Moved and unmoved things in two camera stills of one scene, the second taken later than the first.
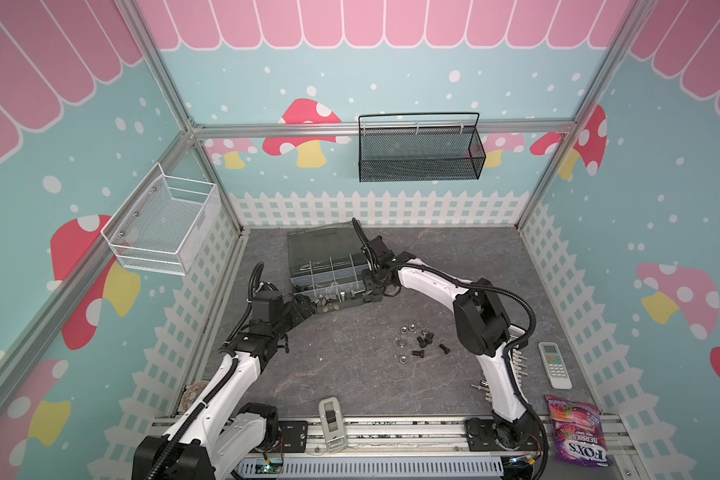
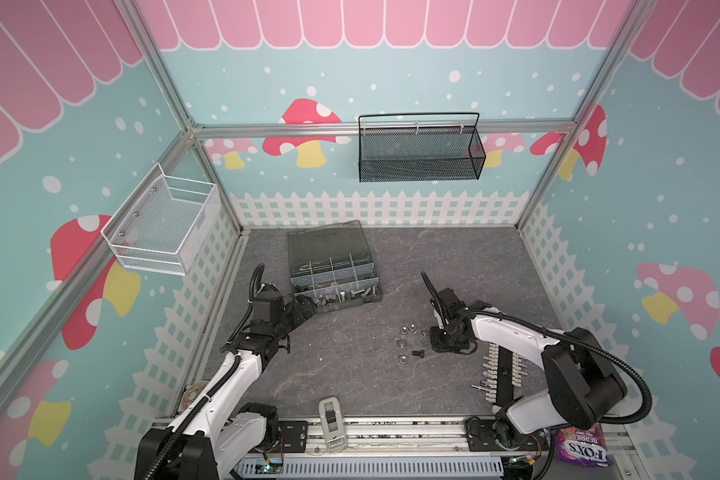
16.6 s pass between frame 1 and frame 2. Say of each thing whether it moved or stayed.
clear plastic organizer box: stayed
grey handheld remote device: stayed
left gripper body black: stayed
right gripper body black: moved
